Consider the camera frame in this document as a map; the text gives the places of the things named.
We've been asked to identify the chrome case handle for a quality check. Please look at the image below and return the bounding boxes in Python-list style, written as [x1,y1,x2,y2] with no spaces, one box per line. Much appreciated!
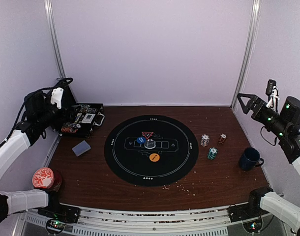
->
[94,112,105,126]

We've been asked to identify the round black poker mat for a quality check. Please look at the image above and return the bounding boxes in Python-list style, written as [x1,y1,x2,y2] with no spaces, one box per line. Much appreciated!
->
[104,115,199,186]

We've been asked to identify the playing card deck in case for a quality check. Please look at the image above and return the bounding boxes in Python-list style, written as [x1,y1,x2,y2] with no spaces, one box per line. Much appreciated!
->
[81,113,95,123]

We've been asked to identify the grey card deck box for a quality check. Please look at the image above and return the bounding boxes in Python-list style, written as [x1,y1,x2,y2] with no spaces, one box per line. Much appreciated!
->
[72,141,91,157]

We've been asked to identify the chips in case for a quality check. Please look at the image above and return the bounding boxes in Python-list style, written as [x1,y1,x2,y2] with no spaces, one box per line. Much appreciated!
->
[60,122,81,134]

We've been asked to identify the orange big blind button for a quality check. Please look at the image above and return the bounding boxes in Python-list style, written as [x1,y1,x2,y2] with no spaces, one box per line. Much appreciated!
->
[149,153,160,162]

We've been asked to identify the dark blue mug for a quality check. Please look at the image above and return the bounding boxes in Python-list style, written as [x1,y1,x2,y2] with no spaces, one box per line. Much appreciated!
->
[239,147,264,171]

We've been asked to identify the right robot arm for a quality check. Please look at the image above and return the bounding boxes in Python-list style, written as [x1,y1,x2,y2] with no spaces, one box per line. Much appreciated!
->
[237,80,300,236]

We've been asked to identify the red black chip stack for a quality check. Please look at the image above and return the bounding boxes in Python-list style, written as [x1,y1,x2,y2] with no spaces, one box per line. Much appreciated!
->
[218,134,227,145]

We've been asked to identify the green chip stack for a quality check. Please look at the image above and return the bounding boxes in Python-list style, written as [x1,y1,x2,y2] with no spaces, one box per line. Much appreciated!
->
[207,147,218,160]

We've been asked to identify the blue small blind button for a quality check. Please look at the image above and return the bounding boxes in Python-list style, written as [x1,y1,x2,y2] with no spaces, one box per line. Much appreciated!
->
[136,136,147,144]

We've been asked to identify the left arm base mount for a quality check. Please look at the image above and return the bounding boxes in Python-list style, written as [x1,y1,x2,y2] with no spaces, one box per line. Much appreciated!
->
[37,205,81,235]

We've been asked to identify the red triangle marker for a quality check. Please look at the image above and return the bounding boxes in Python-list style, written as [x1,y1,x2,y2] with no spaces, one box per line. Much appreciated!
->
[142,131,153,140]

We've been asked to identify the aluminium front rail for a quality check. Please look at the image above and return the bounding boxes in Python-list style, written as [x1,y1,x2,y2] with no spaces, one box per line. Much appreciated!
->
[12,206,292,236]

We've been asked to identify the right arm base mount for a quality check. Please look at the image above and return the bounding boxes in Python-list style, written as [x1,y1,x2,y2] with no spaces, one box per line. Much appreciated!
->
[227,203,274,235]

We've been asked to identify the black poker set case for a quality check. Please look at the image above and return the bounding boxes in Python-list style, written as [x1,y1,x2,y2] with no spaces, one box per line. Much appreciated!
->
[58,81,105,138]

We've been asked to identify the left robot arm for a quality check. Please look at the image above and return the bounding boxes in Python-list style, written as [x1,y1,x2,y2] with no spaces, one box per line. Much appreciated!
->
[0,104,267,218]

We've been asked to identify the red patterned tin can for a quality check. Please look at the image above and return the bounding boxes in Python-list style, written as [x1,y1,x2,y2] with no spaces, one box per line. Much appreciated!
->
[32,167,62,192]

